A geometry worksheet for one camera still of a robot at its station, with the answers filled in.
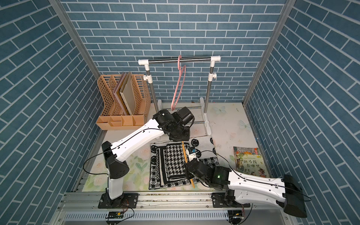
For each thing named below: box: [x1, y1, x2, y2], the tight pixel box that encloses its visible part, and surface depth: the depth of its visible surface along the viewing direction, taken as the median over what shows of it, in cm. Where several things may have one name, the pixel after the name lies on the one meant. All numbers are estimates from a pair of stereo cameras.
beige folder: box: [120, 72, 136, 116], surface depth 95 cm
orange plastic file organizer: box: [95, 74, 152, 131], surface depth 106 cm
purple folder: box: [112, 71, 129, 116], surface depth 93 cm
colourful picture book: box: [232, 146, 270, 178], surface depth 90 cm
